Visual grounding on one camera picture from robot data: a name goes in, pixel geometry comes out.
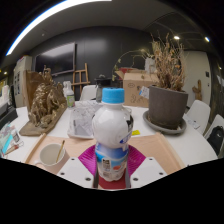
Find green-labelled spray bottle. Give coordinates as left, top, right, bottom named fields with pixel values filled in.
left=64, top=81, right=76, bottom=109

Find wooden figure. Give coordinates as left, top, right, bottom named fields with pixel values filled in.
left=192, top=79, right=203, bottom=101

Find blue-capped plastic drink bottle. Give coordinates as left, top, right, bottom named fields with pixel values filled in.
left=91, top=87, right=135, bottom=183

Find white cabinet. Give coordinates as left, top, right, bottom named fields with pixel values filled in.
left=13, top=55, right=33, bottom=108

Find black box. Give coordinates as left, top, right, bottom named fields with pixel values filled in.
left=0, top=101, right=18, bottom=129

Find wooden easel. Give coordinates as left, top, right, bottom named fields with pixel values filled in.
left=71, top=62, right=91, bottom=96

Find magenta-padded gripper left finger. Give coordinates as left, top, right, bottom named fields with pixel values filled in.
left=56, top=144, right=99, bottom=190

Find wooden stick in mug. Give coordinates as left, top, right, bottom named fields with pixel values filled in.
left=54, top=139, right=66, bottom=164

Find red box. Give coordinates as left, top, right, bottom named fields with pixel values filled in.
left=118, top=67, right=138, bottom=74

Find white paper sheets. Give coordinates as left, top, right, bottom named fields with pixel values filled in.
left=184, top=116, right=201, bottom=130

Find white plaster statue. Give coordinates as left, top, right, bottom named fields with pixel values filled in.
left=144, top=57, right=158, bottom=74

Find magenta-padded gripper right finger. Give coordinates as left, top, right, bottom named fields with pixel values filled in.
left=125, top=144, right=168, bottom=190

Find grey pot with dried plant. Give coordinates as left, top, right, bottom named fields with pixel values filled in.
left=148, top=33, right=189, bottom=130

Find wooden paintbrush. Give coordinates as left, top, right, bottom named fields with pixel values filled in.
left=3, top=139, right=25, bottom=156

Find newspaper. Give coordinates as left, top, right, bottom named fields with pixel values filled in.
left=67, top=99, right=133, bottom=140

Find black backpack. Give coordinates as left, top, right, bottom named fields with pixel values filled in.
left=206, top=125, right=224, bottom=156

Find small paint jar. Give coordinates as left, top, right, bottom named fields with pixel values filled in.
left=10, top=129, right=21, bottom=144

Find white ceramic mug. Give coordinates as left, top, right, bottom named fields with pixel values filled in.
left=33, top=143, right=71, bottom=175

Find grey plant saucer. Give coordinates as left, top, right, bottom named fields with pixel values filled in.
left=142, top=109, right=188, bottom=135

